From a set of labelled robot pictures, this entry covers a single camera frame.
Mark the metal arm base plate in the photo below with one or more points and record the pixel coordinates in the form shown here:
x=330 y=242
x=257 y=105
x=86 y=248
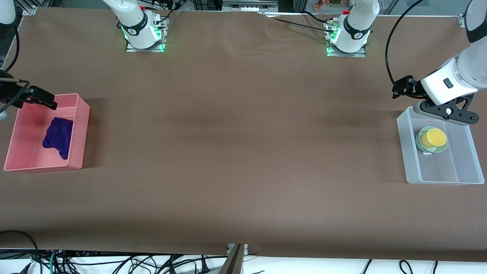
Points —
x=361 y=54
x=131 y=48

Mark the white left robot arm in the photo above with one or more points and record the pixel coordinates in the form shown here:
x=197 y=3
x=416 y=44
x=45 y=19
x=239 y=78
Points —
x=468 y=72

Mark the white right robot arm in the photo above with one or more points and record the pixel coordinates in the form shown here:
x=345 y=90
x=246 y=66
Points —
x=137 y=26

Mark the orange background clutter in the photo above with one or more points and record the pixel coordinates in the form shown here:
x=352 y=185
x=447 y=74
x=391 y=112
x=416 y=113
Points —
x=321 y=3

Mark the dark grey table beam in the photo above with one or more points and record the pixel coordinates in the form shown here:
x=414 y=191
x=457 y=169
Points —
x=234 y=262

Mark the pink plastic bin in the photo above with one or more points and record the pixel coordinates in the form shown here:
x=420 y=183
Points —
x=23 y=152

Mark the green bowl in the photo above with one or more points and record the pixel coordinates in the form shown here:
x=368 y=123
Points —
x=418 y=140

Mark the purple microfibre cloth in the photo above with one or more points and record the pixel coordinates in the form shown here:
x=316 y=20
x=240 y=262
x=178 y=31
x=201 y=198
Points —
x=57 y=137

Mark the aluminium frame profile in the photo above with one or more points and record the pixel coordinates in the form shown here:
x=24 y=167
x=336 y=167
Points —
x=30 y=8

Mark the metal frame corner bracket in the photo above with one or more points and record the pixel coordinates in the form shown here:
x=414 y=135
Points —
x=462 y=19

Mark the white power strip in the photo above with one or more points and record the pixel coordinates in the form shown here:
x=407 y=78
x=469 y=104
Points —
x=249 y=5

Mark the clear plastic bin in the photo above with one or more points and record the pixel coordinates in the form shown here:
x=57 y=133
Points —
x=456 y=163

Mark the brown table cover sheet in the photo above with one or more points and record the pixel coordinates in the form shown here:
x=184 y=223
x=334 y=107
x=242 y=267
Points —
x=243 y=171

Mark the yellow cup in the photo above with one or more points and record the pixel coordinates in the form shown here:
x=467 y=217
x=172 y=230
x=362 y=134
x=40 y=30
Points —
x=435 y=137

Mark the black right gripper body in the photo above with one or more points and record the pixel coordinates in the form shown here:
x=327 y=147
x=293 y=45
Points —
x=8 y=92

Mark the white table edge bracket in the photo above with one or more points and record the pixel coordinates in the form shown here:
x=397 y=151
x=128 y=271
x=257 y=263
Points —
x=229 y=248

